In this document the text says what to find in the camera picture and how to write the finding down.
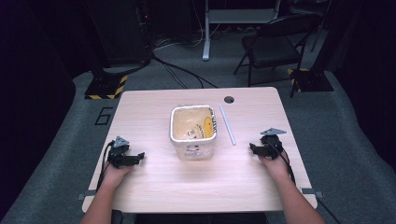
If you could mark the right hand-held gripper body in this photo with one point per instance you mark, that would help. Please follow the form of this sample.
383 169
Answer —
272 143

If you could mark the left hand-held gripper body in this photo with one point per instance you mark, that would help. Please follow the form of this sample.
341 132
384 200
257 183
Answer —
120 148

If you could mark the person's right hand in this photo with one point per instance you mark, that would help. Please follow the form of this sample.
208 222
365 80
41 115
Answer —
275 166

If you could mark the person's left hand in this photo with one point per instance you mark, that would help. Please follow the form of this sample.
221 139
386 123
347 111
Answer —
114 175

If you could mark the white plastic straw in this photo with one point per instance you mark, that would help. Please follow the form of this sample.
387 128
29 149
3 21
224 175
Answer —
228 125

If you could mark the grey table edge clamp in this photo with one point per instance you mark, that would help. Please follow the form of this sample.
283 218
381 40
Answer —
86 195
312 192

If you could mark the white square plastic tub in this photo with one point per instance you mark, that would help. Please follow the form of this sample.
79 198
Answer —
193 132

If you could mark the black stand base striped edge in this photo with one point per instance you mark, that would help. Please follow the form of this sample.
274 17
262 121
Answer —
311 80
104 86

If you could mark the black folding chair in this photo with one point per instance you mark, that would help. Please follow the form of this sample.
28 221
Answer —
271 51

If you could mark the white desk frame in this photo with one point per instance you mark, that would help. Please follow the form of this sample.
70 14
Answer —
234 16

